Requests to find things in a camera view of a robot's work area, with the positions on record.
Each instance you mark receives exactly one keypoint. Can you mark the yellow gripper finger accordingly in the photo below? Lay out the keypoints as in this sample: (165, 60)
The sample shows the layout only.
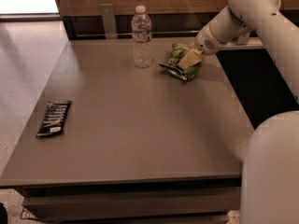
(192, 57)

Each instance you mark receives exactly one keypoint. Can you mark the green jalapeno chip bag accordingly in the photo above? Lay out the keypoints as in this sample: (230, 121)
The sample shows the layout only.
(171, 65)

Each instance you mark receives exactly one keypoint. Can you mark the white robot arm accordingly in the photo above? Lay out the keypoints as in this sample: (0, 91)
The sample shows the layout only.
(270, 177)

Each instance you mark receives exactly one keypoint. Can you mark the black rxbar chocolate bar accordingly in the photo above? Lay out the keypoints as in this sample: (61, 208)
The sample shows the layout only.
(54, 118)

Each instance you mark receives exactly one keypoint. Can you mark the clear plastic water bottle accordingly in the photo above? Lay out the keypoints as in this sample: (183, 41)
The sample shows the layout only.
(141, 35)

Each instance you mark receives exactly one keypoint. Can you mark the grey table drawer front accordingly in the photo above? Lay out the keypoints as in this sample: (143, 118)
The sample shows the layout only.
(133, 204)

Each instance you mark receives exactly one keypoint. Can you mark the black object bottom left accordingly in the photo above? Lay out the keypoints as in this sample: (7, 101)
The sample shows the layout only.
(3, 214)

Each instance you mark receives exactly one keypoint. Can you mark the right metal wall bracket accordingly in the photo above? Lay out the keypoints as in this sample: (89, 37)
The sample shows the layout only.
(242, 39)

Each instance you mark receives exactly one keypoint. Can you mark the metal wall bracket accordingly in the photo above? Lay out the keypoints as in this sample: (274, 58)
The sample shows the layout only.
(109, 22)
(242, 39)

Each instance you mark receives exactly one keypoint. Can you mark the left metal wall bracket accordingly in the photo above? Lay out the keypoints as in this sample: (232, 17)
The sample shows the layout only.
(109, 22)

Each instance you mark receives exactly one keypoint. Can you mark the horizontal metal rail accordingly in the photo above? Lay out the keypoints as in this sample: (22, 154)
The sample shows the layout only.
(126, 35)

